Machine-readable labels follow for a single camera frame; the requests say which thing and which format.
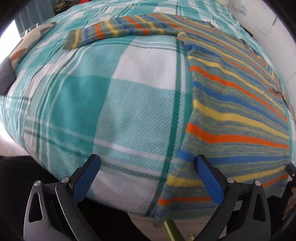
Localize teal white plaid bedspread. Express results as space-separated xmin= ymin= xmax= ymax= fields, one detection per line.
xmin=1 ymin=1 xmax=295 ymax=220

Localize white wall socket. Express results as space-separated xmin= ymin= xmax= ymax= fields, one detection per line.
xmin=233 ymin=3 xmax=248 ymax=16

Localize yellow-green stick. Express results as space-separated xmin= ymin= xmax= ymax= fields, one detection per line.
xmin=164 ymin=220 xmax=186 ymax=241

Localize striped multicolour knit sweater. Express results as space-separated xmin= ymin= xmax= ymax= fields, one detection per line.
xmin=64 ymin=13 xmax=293 ymax=225

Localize grey striped clothes pile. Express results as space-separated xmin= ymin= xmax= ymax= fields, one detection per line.
xmin=53 ymin=0 xmax=79 ymax=15

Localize blue curtain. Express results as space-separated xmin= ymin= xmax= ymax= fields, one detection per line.
xmin=15 ymin=0 xmax=56 ymax=34

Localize patterned beige cushion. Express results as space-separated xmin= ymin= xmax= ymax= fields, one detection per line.
xmin=9 ymin=22 xmax=56 ymax=71

